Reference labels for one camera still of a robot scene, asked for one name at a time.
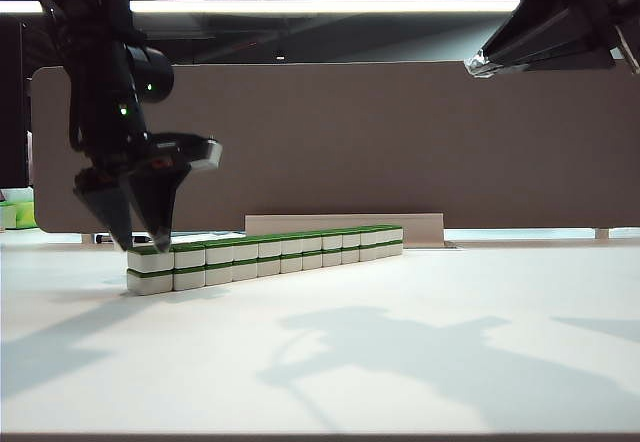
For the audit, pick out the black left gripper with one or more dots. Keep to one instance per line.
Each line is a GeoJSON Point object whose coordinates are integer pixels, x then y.
{"type": "Point", "coordinates": [115, 162]}

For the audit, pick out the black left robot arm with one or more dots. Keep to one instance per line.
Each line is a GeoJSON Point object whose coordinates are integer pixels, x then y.
{"type": "Point", "coordinates": [100, 87]}

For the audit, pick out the black pen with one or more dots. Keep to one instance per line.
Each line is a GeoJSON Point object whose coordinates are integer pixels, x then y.
{"type": "Point", "coordinates": [106, 238]}

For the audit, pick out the light paper sheet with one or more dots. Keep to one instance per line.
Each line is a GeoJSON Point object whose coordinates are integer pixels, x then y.
{"type": "Point", "coordinates": [210, 235]}

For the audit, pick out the green and white box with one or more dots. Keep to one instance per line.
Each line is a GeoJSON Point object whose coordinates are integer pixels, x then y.
{"type": "Point", "coordinates": [22, 214]}

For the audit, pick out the brown desk partition panel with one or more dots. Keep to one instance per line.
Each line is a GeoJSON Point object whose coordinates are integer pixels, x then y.
{"type": "Point", "coordinates": [350, 147]}

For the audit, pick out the long ceiling light strip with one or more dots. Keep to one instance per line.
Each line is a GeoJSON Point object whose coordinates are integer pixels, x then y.
{"type": "Point", "coordinates": [300, 6]}

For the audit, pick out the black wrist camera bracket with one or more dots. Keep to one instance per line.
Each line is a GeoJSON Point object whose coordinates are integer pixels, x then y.
{"type": "Point", "coordinates": [175, 144]}

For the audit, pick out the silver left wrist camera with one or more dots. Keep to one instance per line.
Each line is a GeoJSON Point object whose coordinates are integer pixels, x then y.
{"type": "Point", "coordinates": [212, 154]}

